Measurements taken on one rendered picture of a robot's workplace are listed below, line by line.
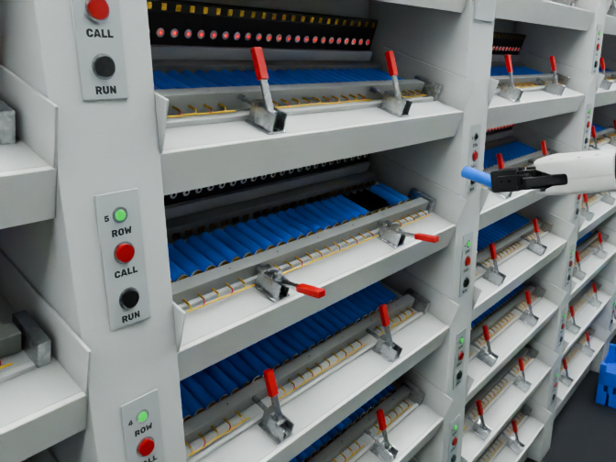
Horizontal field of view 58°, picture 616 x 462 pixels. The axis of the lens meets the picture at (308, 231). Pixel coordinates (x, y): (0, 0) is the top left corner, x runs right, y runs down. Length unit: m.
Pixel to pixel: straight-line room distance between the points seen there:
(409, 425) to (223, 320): 0.60
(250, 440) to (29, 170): 0.45
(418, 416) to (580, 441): 1.09
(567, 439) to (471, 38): 1.52
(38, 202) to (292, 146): 0.29
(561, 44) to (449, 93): 0.71
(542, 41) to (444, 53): 0.71
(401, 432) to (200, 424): 0.49
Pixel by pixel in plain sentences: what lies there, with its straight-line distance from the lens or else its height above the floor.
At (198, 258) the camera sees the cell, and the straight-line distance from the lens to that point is 0.69.
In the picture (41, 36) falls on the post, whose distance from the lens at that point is 0.47.
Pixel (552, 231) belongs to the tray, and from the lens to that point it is 1.72.
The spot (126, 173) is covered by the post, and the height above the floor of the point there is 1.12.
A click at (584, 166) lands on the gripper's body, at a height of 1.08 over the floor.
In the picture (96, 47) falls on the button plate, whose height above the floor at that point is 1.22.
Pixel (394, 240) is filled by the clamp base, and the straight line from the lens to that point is 0.87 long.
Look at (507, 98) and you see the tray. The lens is 1.22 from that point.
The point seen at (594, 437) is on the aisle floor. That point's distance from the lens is 2.22.
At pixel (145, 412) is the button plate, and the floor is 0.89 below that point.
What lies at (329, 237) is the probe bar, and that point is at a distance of 0.79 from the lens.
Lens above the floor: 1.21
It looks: 16 degrees down
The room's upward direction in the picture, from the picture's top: 1 degrees counter-clockwise
